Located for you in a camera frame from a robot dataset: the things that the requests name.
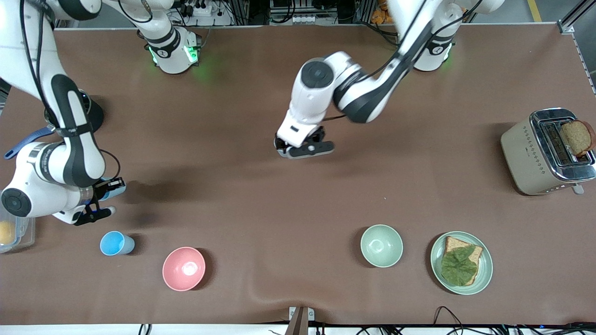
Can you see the brown bread slice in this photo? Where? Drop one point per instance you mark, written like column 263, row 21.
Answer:
column 454, row 243

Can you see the toast slice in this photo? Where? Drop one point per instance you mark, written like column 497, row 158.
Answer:
column 577, row 137

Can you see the orange fruit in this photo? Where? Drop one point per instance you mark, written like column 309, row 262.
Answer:
column 6, row 232

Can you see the metal corner bracket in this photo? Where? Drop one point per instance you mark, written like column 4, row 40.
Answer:
column 567, row 29

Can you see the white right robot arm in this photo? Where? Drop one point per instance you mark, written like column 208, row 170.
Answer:
column 70, row 153

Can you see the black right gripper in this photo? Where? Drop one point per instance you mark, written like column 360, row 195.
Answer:
column 98, row 187

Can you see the clear plastic container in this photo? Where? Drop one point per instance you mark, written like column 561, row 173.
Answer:
column 25, row 235

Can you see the aluminium frame post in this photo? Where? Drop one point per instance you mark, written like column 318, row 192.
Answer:
column 577, row 11

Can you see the power strip with plugs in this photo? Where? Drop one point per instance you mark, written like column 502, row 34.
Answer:
column 198, row 9

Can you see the blue plastic cup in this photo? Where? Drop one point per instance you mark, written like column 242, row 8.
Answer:
column 120, row 190
column 111, row 243

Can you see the brown table mat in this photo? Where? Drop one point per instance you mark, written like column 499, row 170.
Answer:
column 298, row 209

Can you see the glass pot lid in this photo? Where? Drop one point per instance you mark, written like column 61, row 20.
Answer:
column 85, row 98

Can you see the bag of orange buns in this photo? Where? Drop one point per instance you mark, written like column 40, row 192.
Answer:
column 379, row 14

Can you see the metal table clamp bracket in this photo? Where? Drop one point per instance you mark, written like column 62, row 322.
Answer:
column 301, row 316

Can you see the beige and chrome toaster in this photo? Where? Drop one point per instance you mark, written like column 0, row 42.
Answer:
column 524, row 153

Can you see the pink bowl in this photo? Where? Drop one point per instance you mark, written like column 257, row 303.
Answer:
column 184, row 269

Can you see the green plate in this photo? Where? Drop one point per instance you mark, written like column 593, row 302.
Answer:
column 486, row 265

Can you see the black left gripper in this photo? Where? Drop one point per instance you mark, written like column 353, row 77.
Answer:
column 317, row 135

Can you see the green lettuce leaf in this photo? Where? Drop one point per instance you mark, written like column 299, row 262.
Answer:
column 458, row 267

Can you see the white power strip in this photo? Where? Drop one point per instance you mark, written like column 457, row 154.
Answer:
column 307, row 19

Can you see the green bowl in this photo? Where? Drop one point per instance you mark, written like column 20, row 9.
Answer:
column 382, row 245

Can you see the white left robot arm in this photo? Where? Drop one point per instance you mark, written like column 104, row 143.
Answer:
column 316, row 93

